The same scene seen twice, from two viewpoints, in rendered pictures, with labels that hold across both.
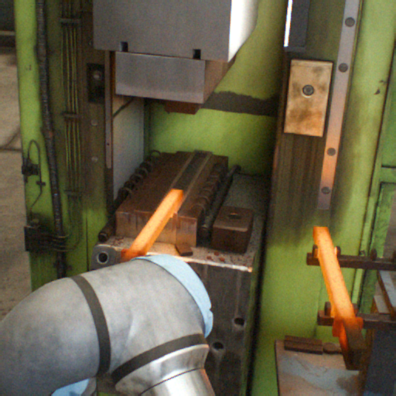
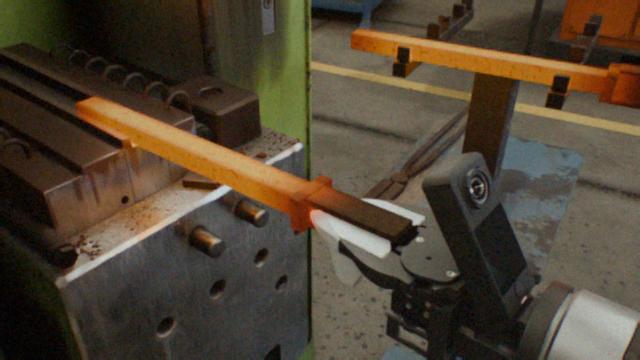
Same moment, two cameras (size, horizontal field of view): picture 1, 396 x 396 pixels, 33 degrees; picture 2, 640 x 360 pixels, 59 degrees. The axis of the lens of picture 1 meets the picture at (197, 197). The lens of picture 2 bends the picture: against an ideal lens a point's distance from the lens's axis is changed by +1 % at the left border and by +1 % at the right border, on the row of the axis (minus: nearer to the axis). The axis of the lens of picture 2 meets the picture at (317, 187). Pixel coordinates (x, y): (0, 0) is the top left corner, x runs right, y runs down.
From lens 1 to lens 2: 1.13 m
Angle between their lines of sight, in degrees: 54
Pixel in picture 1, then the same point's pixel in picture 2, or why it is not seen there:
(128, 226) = (80, 206)
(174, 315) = not seen: outside the picture
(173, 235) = (164, 170)
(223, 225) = (227, 106)
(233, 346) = (297, 266)
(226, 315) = (285, 232)
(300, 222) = (250, 66)
